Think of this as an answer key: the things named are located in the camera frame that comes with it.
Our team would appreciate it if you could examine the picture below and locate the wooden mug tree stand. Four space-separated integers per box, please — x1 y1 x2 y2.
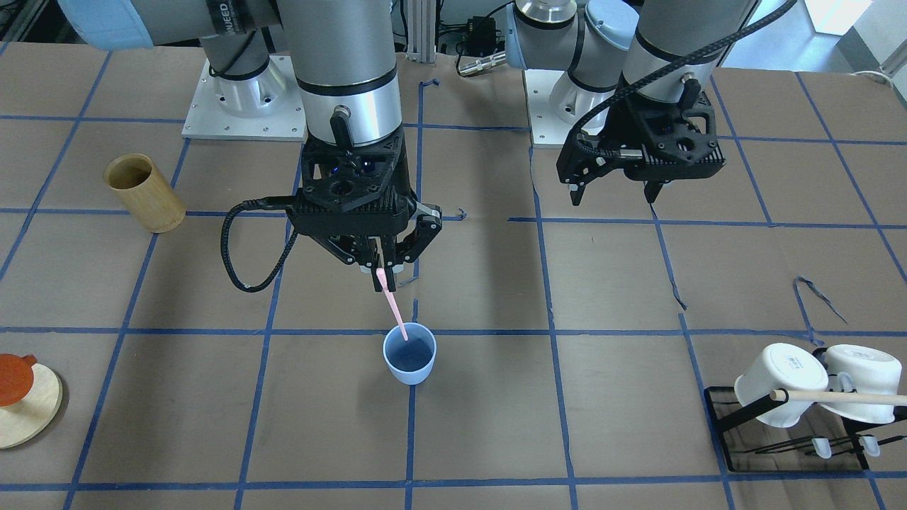
1 363 64 449

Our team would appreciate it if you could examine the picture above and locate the orange red mug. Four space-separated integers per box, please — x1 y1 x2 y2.
1 353 37 407

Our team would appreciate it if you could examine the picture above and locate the white mug near rack end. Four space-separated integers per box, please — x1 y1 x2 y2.
734 343 829 406

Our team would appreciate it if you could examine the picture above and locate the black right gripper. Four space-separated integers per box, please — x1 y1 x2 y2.
288 127 443 293

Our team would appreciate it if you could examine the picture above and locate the bamboo chopstick holder cup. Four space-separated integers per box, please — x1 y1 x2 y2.
103 154 186 233

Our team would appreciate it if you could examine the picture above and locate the white mug far rack side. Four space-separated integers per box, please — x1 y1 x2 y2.
820 344 903 425

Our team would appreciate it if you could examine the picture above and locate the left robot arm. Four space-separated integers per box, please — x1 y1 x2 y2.
505 1 759 205

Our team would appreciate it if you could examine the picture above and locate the wooden rack handle rod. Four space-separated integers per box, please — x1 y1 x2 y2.
767 388 907 407

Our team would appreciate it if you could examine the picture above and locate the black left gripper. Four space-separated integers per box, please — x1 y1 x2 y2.
556 78 726 206

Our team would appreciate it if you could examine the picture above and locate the black wire mug rack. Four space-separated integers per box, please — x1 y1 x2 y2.
704 346 905 472

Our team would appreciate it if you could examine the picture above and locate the pink chopstick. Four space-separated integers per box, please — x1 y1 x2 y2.
376 268 409 341

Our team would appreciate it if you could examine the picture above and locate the aluminium frame post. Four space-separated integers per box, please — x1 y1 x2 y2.
400 0 438 67

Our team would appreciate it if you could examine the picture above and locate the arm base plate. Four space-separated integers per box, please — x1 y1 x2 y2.
524 65 621 148
181 55 307 142

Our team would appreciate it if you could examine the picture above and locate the light blue plastic cup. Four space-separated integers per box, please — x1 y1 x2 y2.
383 322 437 385

